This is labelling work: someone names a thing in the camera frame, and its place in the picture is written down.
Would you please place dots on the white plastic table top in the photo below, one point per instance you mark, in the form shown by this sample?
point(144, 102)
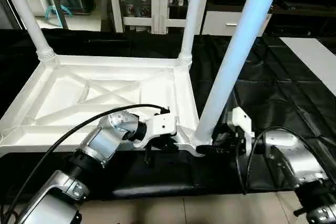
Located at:
point(63, 93)

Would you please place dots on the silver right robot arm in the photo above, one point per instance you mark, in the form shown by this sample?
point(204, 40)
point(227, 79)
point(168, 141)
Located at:
point(294, 156)

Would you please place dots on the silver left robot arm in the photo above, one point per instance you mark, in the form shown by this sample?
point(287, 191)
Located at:
point(105, 140)

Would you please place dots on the black work mat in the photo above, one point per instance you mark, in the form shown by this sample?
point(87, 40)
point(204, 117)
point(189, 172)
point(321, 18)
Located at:
point(283, 98)

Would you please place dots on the black tripod leg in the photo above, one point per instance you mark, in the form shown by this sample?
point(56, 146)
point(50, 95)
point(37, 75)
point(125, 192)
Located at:
point(301, 211)

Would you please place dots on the white drawer unit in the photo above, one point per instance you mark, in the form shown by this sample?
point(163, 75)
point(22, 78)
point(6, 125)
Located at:
point(226, 23)

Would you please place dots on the white glass door cabinet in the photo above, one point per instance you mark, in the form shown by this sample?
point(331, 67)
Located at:
point(147, 3)

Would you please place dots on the teal stand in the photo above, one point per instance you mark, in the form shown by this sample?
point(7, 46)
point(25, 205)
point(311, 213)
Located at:
point(56, 10)

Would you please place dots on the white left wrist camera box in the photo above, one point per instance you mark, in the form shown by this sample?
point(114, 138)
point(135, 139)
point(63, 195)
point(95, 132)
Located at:
point(160, 124)

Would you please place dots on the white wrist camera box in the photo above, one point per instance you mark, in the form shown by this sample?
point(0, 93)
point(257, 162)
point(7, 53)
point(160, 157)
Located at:
point(240, 116)
point(160, 124)

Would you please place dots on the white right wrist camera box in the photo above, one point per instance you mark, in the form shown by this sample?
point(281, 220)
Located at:
point(240, 116)

